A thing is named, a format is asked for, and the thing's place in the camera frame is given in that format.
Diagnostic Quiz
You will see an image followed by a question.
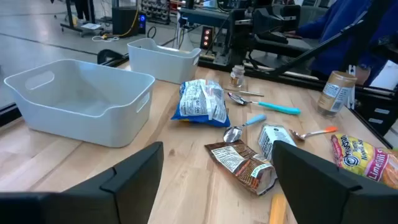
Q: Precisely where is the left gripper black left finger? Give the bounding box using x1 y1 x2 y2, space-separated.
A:
0 141 165 224

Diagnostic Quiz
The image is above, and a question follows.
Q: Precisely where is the person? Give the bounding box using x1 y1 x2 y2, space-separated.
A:
295 0 398 88

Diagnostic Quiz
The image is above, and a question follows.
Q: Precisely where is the black computer tower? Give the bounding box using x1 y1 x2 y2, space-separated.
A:
111 6 147 37

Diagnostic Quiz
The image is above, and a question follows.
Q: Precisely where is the orange handle metal spoon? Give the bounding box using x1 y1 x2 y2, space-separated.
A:
289 126 339 141

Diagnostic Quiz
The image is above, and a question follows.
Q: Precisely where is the teal handle metal spoon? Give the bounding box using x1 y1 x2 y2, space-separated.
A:
228 91 302 116

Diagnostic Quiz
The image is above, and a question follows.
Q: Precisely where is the black frame clamp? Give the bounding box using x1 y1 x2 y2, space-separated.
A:
96 49 125 65

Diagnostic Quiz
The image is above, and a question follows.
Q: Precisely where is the blue chip bag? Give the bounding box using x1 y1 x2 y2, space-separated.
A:
170 78 231 128

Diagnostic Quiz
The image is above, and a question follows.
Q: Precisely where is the yellow handle metal spoon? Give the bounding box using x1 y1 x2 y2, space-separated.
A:
269 193 289 224

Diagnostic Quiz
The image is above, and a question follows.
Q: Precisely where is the thin silver stick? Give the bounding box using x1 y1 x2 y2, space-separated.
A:
223 88 265 97

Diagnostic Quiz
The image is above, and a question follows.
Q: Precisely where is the light blue handle spoon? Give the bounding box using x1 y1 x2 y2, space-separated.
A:
223 113 267 144

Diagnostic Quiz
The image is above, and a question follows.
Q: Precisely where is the white bracket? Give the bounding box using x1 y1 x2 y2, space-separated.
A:
347 64 357 110

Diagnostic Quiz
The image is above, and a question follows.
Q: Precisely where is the black rolling stand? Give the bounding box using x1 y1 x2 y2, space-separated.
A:
60 0 105 37

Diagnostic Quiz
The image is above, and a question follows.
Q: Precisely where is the brown spice pouch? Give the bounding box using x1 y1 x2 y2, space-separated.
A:
204 139 278 196

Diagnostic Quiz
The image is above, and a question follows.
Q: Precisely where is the tan peanut butter jar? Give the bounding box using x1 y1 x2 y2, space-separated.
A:
317 70 358 118

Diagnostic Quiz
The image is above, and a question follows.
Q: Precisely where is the white cable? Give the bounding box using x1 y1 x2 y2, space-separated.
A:
91 34 121 43

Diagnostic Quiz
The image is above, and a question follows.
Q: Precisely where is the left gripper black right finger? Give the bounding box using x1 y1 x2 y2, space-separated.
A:
272 140 398 224

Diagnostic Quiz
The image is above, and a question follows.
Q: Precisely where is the white plastic bin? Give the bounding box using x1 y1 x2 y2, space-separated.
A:
3 58 155 148
127 37 202 85

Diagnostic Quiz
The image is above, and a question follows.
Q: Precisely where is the small orange label spice jar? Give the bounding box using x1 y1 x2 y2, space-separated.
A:
229 64 246 88

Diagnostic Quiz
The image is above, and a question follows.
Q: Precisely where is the box with red lights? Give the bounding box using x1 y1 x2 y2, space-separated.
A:
200 26 215 50

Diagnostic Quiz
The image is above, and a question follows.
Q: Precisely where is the grey parts rack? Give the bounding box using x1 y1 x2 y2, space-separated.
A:
139 0 172 25

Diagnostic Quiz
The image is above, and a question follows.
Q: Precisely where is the white label spice jar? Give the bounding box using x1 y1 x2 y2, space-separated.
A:
257 123 298 162

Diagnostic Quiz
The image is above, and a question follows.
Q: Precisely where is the yellow cable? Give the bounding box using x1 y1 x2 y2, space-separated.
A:
104 7 140 40

